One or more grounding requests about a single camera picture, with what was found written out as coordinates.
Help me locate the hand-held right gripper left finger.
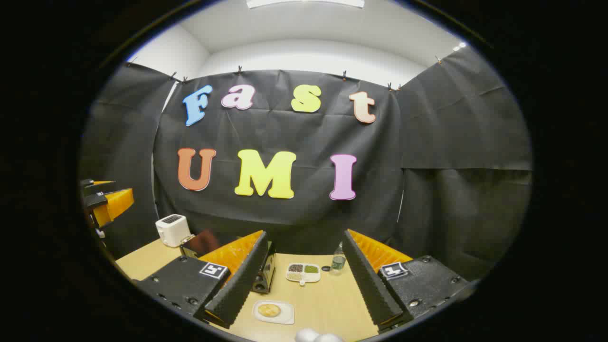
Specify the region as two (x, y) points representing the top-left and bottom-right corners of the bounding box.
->
(134, 230), (269, 329)

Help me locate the white square plate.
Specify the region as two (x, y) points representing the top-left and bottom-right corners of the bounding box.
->
(252, 299), (295, 325)

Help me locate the ceiling light panel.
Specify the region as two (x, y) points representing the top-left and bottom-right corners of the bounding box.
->
(246, 0), (365, 9)

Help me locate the black backdrop cloth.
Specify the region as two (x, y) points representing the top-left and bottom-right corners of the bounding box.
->
(78, 46), (533, 281)

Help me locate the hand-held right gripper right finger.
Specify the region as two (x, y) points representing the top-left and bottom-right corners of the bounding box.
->
(342, 229), (475, 333)

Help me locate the black electric oven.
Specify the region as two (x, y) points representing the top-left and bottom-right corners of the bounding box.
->
(180, 229), (277, 294)

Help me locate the white toaster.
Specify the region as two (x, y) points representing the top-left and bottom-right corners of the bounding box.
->
(155, 214), (192, 248)

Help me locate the clear plastic water bottle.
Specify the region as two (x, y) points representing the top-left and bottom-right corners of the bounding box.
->
(331, 241), (347, 276)

